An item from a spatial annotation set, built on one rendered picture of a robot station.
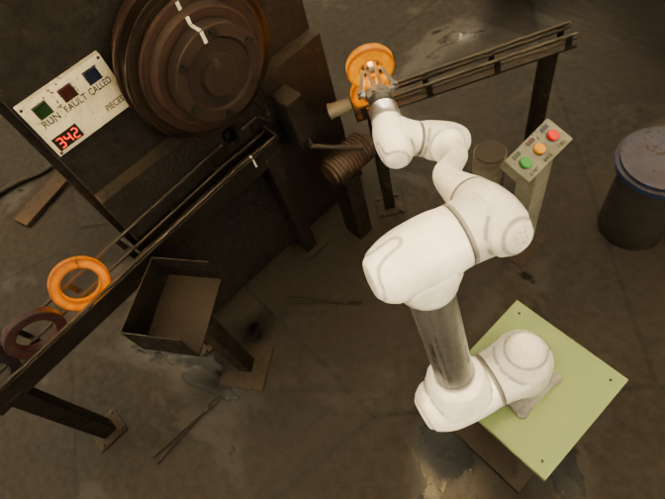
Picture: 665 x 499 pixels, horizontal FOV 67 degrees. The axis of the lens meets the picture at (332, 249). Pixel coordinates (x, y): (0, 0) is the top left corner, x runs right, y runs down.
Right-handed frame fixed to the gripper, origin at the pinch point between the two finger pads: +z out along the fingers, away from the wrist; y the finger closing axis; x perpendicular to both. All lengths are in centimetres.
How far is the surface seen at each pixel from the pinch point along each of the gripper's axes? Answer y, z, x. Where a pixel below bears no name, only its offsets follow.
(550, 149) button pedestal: 53, -28, -31
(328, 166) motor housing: -22.5, -4.5, -39.4
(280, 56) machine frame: -28.7, 20.9, -5.3
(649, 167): 87, -34, -47
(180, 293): -78, -50, -28
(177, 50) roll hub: -49, -15, 33
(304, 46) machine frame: -19.7, 23.8, -5.9
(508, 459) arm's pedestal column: 15, -114, -84
